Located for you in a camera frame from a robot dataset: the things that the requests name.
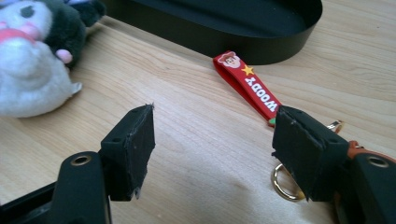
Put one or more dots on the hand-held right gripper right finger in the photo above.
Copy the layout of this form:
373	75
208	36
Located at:
305	155

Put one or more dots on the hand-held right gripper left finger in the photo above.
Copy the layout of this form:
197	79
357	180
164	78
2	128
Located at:
130	155

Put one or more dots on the black key rack with tray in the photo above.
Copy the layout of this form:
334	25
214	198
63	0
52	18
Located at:
255	40

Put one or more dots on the white and black plush toy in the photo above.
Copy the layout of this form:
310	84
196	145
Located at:
28	74

